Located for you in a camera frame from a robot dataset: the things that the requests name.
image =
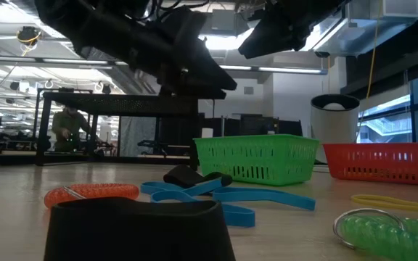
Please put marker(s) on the person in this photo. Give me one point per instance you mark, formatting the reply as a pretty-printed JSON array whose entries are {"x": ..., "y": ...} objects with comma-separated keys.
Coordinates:
[{"x": 69, "y": 125}]

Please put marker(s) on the black background equipment row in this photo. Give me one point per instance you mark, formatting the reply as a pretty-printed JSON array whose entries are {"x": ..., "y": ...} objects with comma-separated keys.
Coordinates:
[{"x": 256, "y": 125}]

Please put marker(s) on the red plastic basket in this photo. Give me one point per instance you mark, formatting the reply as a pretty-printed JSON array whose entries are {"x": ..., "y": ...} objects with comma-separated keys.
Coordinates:
[{"x": 376, "y": 163}]

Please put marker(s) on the yellow rubber band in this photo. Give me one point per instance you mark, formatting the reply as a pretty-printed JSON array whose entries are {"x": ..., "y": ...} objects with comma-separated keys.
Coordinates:
[{"x": 394, "y": 203}]

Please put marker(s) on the long ceiling light bar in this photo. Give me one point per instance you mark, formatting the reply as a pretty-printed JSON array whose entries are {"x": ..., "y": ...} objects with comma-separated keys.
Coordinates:
[{"x": 74, "y": 61}]

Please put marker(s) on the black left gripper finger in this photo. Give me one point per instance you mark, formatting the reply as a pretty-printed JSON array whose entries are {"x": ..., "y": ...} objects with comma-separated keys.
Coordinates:
[
  {"x": 194, "y": 93},
  {"x": 205, "y": 72}
]

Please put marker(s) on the blue rubber band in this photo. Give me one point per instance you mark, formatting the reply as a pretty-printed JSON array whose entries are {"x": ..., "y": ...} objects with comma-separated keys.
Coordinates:
[
  {"x": 267, "y": 195},
  {"x": 238, "y": 217},
  {"x": 151, "y": 187}
]

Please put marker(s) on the metal ventilation duct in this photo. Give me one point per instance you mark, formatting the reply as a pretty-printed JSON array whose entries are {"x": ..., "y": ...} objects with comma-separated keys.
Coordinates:
[{"x": 361, "y": 32}]

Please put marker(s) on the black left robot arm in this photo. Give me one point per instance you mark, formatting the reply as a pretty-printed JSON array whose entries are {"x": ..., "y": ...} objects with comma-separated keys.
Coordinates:
[{"x": 85, "y": 25}]

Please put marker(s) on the green plastic basket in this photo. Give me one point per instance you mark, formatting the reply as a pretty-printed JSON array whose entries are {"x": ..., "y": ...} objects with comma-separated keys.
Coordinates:
[{"x": 256, "y": 156}]

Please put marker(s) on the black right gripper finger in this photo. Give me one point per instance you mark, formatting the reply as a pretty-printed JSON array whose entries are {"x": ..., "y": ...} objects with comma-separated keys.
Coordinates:
[{"x": 270, "y": 36}]

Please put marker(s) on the black elastic band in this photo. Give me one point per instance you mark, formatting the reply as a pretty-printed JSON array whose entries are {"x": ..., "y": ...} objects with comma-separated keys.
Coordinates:
[
  {"x": 183, "y": 175},
  {"x": 140, "y": 235}
]

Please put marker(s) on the black perforated metal shelf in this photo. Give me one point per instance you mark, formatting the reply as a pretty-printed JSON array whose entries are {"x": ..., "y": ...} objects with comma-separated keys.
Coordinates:
[{"x": 122, "y": 105}]

